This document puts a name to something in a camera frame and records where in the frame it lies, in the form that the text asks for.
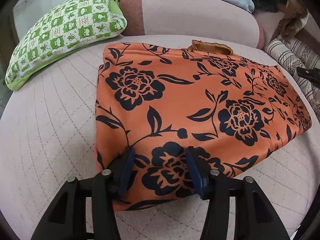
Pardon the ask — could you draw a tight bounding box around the orange black floral garment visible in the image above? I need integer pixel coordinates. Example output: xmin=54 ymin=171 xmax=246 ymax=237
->
xmin=95 ymin=42 xmax=312 ymax=211

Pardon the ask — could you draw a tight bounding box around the striped beige blanket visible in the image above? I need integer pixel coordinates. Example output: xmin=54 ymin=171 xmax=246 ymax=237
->
xmin=265 ymin=37 xmax=319 ymax=118

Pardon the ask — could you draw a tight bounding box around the brown patterned fabric heap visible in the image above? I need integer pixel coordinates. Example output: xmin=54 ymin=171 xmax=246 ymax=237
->
xmin=252 ymin=0 xmax=309 ymax=41

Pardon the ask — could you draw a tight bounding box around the pink quilted mattress cover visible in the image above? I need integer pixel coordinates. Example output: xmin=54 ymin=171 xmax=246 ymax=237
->
xmin=1 ymin=35 xmax=319 ymax=239

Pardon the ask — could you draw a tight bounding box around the pink quilted bolster cushion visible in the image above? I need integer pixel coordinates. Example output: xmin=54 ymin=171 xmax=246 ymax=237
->
xmin=119 ymin=0 xmax=265 ymax=49

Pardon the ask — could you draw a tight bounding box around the green white patterned pillow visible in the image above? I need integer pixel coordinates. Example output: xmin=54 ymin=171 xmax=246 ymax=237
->
xmin=5 ymin=0 xmax=127 ymax=91

